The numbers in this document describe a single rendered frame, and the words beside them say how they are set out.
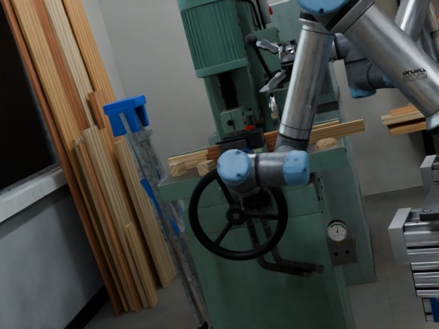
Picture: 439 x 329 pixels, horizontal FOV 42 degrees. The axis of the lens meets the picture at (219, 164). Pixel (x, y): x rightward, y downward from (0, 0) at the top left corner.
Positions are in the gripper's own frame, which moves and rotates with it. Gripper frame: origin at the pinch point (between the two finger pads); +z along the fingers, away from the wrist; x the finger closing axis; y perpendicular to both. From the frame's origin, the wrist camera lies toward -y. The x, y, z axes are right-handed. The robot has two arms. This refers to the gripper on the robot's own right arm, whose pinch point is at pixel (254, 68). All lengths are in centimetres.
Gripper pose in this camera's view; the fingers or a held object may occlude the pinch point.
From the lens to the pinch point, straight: 177.0
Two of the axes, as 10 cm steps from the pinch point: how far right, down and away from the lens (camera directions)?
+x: 1.6, 9.7, -1.7
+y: -2.4, -1.2, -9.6
